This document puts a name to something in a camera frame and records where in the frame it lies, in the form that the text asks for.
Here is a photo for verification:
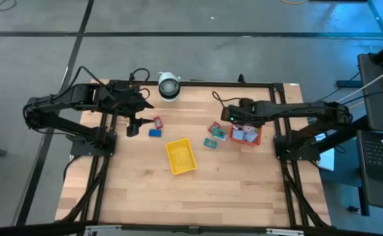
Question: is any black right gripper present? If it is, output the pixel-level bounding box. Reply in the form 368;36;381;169
220;97;265;129

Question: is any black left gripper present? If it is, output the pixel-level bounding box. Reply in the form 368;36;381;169
120;83;155;138

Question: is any purple white small box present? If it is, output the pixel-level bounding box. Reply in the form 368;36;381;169
244;130;260;144

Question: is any yellow plastic basket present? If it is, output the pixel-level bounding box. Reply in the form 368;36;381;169
165;137;198;176

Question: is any orange plastic basket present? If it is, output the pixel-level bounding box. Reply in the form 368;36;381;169
228;123;263;147

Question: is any white paper sheet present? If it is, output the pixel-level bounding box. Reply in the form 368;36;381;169
309;130;336;172

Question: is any black metal crossbar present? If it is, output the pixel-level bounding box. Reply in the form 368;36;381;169
0;222;383;236

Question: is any black laptop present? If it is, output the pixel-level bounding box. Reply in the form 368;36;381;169
356;129;383;191

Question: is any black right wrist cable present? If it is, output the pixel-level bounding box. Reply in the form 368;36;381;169
212;90;242;109

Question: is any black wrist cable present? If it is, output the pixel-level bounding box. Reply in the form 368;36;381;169
128;67;151;99
212;90;242;109

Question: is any white cylindrical camera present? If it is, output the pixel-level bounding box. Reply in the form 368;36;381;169
157;71;182;102

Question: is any black aluminium table frame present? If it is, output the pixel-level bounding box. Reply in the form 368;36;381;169
55;77;333;230

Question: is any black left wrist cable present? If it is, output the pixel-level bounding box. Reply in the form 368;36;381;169
128;67;151;99

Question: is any white cable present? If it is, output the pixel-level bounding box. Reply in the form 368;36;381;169
335;62;383;104

